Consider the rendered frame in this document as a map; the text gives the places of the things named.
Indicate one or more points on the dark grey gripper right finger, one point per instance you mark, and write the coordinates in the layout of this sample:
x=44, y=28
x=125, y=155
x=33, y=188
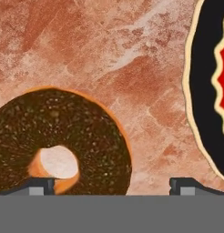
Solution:
x=183, y=185

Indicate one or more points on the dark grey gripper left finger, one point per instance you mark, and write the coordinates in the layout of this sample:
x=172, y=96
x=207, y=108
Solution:
x=41, y=185

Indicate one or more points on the chocolate sprinkled doughnut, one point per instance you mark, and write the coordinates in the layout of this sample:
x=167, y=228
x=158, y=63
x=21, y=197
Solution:
x=71, y=127

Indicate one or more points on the black and red plate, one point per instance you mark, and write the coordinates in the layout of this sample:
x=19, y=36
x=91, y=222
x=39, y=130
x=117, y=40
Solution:
x=205, y=91

